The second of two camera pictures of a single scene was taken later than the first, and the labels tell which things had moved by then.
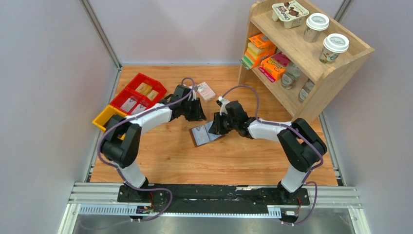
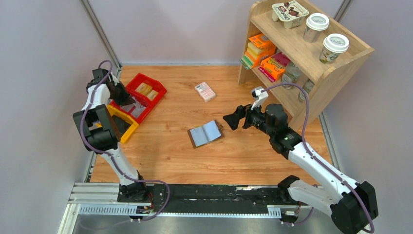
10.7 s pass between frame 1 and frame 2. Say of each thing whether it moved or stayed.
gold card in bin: stayed
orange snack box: stayed
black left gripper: moved
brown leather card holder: stayed
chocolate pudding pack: stayed
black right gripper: moved
